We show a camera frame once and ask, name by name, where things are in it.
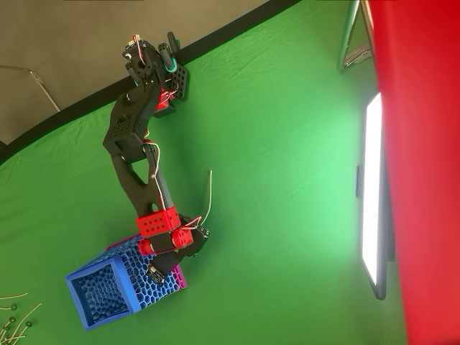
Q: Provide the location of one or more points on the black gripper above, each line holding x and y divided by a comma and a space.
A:
168, 265

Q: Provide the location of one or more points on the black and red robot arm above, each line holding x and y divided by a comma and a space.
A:
125, 125

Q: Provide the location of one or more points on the blue and pink mesh basket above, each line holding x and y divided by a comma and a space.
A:
143, 298

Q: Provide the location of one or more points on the green table cloth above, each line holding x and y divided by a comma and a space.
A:
269, 179

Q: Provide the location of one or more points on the thin metal rod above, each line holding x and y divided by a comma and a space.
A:
45, 90

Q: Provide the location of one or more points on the large red panel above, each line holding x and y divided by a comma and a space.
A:
424, 143

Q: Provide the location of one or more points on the chrome tube stand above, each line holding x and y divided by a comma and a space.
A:
348, 36

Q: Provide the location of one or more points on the black perforated base mount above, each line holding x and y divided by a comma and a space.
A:
179, 81

